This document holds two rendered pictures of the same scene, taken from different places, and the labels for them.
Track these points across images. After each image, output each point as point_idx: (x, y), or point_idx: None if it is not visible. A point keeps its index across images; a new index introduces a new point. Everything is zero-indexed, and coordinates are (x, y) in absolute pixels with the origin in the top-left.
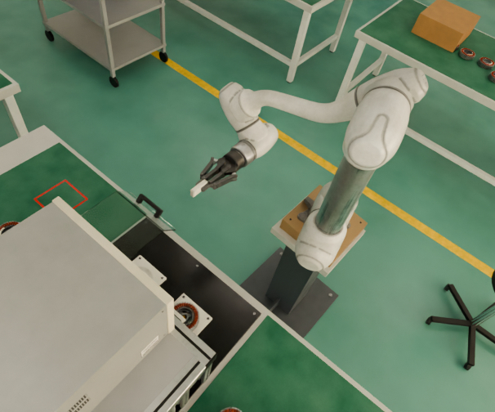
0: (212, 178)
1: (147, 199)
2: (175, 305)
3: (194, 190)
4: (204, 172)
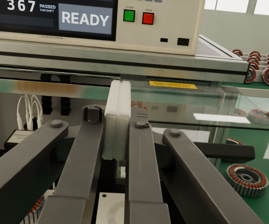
0: (94, 139)
1: (227, 146)
2: (40, 204)
3: (116, 83)
4: (177, 146)
